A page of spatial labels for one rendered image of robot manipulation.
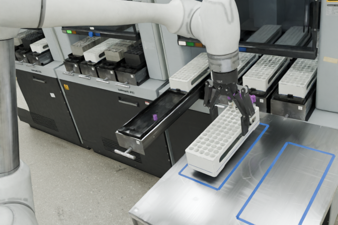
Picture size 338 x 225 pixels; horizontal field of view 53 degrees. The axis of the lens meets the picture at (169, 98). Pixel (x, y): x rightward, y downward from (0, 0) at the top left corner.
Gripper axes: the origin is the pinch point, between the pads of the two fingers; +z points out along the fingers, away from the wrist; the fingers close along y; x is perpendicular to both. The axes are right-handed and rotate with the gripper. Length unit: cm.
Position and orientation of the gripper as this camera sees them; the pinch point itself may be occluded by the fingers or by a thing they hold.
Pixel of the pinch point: (229, 123)
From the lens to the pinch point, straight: 111.1
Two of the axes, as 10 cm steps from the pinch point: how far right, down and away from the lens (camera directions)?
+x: 6.1, -4.8, 6.3
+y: 7.7, 2.0, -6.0
